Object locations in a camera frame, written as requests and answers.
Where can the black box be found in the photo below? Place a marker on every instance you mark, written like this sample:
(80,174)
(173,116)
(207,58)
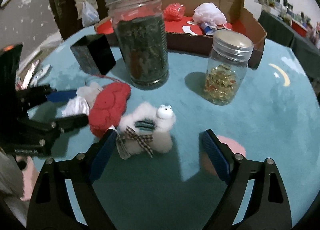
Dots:
(94,55)

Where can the blue white cloth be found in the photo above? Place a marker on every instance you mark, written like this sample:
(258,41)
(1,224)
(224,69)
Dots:
(208,29)

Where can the small jar gold lid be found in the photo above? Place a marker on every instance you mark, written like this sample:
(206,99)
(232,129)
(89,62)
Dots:
(227,66)

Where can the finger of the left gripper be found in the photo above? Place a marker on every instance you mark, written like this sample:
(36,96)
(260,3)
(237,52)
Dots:
(50,94)
(64,124)

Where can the dark green tablecloth table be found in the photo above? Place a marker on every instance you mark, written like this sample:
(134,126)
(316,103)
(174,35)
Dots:
(304,50)

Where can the beige fluffy sock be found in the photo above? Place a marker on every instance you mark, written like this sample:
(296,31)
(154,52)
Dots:
(89,93)

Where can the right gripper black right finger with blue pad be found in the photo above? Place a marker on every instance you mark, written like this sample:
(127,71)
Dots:
(255,197)

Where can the plastic bag on door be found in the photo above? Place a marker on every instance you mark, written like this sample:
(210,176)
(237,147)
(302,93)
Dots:
(90,15)

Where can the pink mesh sponge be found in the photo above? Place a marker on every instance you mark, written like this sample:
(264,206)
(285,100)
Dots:
(174,12)

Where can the red rabbit plush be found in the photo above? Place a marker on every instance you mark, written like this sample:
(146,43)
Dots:
(109,106)

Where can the white mesh bath loofah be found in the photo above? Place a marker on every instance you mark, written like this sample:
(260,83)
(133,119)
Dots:
(209,13)

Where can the large jar metal lid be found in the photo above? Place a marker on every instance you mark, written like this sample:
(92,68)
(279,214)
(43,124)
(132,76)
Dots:
(140,31)

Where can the white fluffy rabbit scrunchie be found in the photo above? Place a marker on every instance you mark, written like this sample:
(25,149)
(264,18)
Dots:
(146,130)

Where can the cardboard box red bottom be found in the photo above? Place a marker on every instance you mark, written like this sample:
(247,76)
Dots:
(186,35)

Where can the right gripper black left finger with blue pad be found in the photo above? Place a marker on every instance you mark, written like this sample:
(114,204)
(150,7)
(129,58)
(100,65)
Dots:
(50,206)

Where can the white sock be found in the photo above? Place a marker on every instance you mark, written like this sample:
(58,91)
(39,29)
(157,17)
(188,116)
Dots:
(76,106)

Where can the teal table cover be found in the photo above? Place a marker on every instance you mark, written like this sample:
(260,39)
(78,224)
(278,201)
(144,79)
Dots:
(275,114)

